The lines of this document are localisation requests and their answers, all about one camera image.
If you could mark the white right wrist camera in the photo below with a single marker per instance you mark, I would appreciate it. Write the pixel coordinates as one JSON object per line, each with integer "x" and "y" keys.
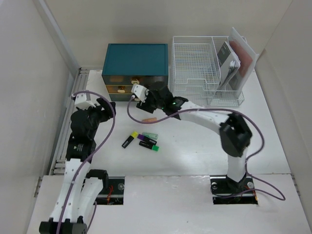
{"x": 140, "y": 92}

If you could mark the teal drawer cabinet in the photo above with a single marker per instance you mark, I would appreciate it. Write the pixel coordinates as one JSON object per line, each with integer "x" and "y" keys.
{"x": 127, "y": 64}

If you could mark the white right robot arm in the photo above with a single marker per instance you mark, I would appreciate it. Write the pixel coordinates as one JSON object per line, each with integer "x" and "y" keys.
{"x": 235, "y": 135}

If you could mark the black purple highlighter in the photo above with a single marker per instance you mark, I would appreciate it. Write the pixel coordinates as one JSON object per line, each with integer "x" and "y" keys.
{"x": 146, "y": 139}

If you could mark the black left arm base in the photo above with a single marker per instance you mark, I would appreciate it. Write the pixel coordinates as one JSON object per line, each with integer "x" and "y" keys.
{"x": 113, "y": 193}

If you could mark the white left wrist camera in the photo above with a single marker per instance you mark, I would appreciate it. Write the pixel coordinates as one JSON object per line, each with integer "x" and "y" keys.
{"x": 83, "y": 101}

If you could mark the aluminium rail frame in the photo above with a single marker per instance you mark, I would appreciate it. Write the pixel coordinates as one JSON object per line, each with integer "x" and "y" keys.
{"x": 76, "y": 82}

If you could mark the black green highlighter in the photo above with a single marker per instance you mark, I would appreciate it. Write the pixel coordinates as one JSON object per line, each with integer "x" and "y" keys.
{"x": 149, "y": 146}

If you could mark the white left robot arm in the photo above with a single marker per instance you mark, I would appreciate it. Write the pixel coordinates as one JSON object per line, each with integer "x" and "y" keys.
{"x": 81, "y": 184}

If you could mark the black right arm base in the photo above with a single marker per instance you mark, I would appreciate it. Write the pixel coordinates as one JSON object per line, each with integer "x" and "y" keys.
{"x": 228, "y": 192}

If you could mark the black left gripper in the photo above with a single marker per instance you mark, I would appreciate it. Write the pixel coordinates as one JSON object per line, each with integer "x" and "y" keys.
{"x": 107, "y": 113}

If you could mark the clear mesh zip pouch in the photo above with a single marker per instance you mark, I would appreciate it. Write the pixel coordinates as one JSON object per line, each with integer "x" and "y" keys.
{"x": 247, "y": 57}

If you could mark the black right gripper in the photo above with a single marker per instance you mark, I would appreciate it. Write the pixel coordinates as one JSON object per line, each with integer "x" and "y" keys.
{"x": 145, "y": 106}

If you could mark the orange transparent stapler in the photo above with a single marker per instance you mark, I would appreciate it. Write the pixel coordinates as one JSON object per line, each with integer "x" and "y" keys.
{"x": 149, "y": 120}

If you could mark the Canon setup guide booklet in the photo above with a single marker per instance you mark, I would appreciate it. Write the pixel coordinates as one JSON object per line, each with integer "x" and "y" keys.
{"x": 229, "y": 64}

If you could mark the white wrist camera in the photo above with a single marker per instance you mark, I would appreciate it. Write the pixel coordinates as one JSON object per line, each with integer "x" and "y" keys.
{"x": 140, "y": 92}
{"x": 83, "y": 101}

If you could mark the black yellow highlighter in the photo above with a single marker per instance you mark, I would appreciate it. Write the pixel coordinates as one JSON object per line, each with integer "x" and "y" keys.
{"x": 131, "y": 137}

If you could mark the white wire desk organizer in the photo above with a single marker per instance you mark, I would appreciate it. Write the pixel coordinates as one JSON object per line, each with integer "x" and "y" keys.
{"x": 195, "y": 72}

